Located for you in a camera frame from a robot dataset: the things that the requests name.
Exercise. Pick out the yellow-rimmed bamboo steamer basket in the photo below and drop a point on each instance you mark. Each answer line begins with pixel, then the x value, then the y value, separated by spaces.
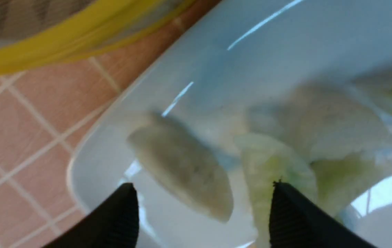
pixel 36 33

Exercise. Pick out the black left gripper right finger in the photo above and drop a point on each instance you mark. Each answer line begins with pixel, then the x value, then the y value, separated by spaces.
pixel 295 222

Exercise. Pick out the green dumpling on plate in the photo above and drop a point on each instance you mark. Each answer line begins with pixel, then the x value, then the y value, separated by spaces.
pixel 266 160

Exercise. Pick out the white square plate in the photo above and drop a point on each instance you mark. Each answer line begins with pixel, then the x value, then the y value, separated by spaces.
pixel 242 53

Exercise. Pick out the pale white dumpling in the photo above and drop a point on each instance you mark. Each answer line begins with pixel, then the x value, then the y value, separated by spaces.
pixel 181 163

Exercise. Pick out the pink checkered tablecloth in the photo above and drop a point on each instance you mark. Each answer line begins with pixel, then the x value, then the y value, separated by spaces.
pixel 46 112

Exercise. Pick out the green dumpling plate centre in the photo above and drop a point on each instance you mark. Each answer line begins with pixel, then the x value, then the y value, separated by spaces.
pixel 341 181

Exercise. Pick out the white-green dumpling on plate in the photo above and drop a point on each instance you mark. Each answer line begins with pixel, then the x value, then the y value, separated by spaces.
pixel 321 122

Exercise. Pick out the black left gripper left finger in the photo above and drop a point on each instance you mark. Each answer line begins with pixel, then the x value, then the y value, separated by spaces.
pixel 113 224

